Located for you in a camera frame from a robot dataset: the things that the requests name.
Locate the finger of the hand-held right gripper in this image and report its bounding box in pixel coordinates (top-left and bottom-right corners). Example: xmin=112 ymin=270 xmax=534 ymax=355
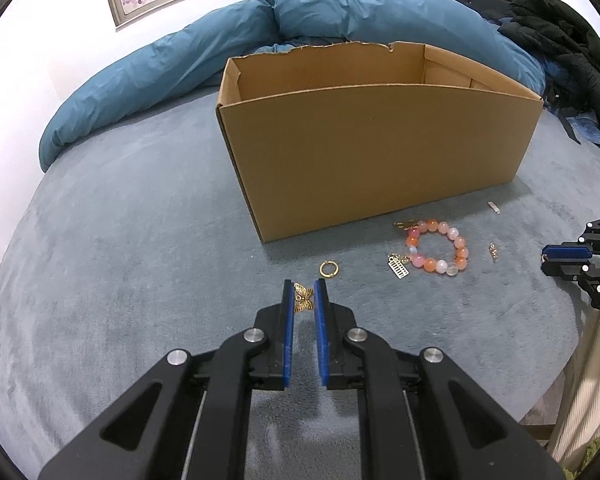
xmin=541 ymin=259 xmax=600 ymax=287
xmin=541 ymin=214 xmax=600 ymax=261

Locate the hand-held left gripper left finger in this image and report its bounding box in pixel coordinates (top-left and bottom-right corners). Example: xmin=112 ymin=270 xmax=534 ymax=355
xmin=37 ymin=280 xmax=297 ymax=480

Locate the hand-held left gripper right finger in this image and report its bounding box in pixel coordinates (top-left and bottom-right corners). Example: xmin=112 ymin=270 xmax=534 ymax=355
xmin=314 ymin=279 xmax=566 ymax=480

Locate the gold butterfly charm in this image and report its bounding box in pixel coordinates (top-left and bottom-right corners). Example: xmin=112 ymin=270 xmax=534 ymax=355
xmin=292 ymin=282 xmax=316 ymax=312

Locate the orange bead bracelet with charm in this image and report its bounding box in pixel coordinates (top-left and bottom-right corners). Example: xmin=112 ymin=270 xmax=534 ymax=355
xmin=387 ymin=218 xmax=470 ymax=280

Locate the brown cardboard box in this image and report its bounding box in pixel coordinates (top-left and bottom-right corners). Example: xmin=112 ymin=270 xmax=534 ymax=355
xmin=215 ymin=41 xmax=545 ymax=245

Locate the green fuzzy rug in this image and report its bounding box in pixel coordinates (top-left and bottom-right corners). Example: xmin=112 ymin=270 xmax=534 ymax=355
xmin=562 ymin=430 xmax=600 ymax=480

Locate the grey bed cover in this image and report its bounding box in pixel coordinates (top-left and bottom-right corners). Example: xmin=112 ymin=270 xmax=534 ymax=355
xmin=0 ymin=95 xmax=600 ymax=480

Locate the black jacket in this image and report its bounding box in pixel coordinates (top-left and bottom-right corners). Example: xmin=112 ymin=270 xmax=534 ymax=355
xmin=500 ymin=0 xmax=600 ymax=111

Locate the blue duvet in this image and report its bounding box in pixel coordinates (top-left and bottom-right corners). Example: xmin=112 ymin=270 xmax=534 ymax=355
xmin=38 ymin=0 xmax=548 ymax=173

